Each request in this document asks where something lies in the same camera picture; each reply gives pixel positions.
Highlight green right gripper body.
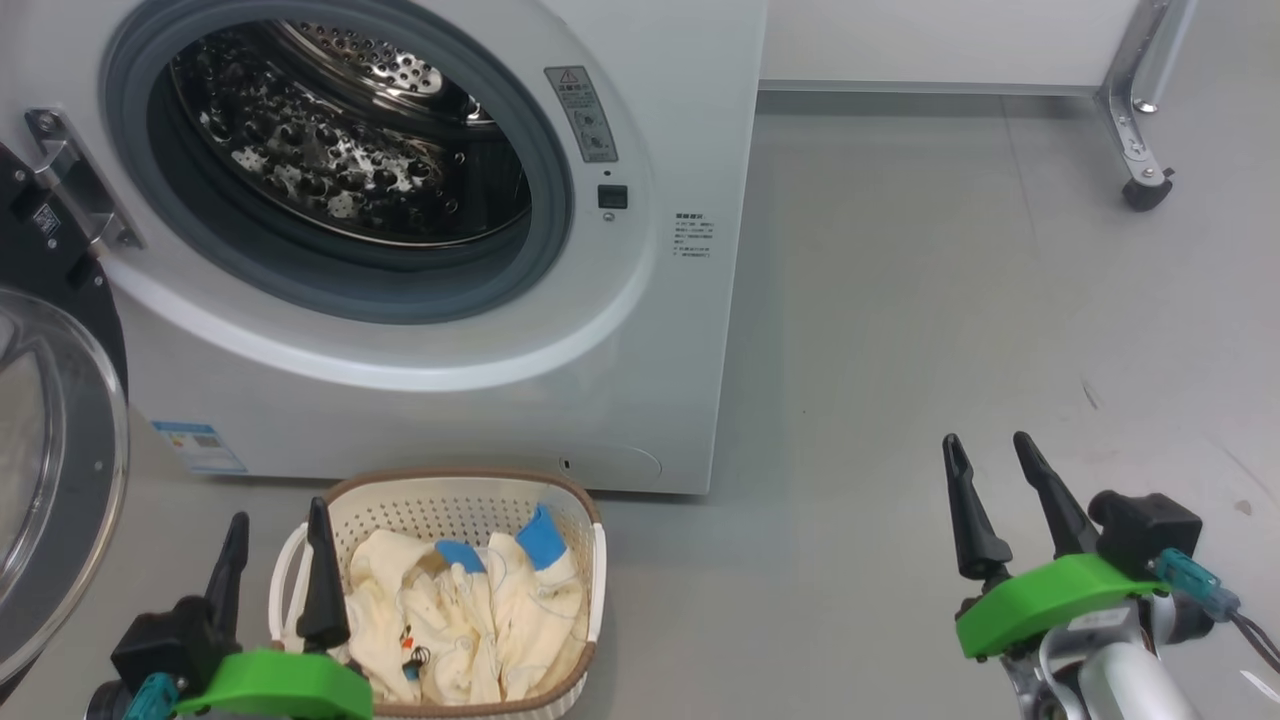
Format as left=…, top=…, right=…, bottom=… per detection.
left=955, top=553, right=1166, bottom=661

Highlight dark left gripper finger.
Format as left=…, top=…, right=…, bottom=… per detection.
left=296, top=497, right=351, bottom=653
left=203, top=512, right=251, bottom=641

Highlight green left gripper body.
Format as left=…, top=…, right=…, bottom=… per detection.
left=175, top=648, right=374, bottom=720

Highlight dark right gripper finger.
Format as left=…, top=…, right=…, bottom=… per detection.
left=942, top=433, right=1013, bottom=583
left=1013, top=431, right=1099, bottom=559

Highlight cream clothes with blue cuffs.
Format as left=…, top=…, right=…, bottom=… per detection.
left=340, top=503, right=591, bottom=706

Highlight round glass washing machine door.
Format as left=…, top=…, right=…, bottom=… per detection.
left=0, top=140, right=131, bottom=701

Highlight cream perforated laundry basket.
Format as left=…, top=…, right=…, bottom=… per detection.
left=268, top=468, right=608, bottom=720

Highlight grey rubber door gasket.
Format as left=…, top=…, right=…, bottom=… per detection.
left=100, top=0, right=576, bottom=326

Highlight white washing machine body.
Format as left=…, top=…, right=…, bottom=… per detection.
left=0, top=0, right=767, bottom=496

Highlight blue energy label sticker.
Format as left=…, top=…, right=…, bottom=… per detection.
left=152, top=421, right=248, bottom=475

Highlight round filter cover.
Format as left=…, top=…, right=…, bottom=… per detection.
left=558, top=445, right=663, bottom=491

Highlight black caster wheel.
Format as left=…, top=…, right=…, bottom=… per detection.
left=1122, top=175, right=1174, bottom=212

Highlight metal partition leg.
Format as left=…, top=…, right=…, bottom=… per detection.
left=1095, top=0, right=1198, bottom=186

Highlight stainless steel washer drum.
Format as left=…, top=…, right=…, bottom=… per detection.
left=168, top=20, right=533, bottom=249

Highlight white partition panel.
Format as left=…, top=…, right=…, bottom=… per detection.
left=760, top=0, right=1141, bottom=96

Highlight grey warning sticker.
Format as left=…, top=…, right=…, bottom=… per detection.
left=544, top=66, right=619, bottom=164

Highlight left camera cable teal plug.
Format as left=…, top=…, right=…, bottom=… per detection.
left=120, top=672, right=181, bottom=720

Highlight camera cable teal plug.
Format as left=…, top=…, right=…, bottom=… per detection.
left=120, top=672, right=181, bottom=720
left=1155, top=548, right=1280, bottom=671

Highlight right camera cable teal plug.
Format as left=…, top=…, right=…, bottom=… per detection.
left=1155, top=548, right=1280, bottom=671

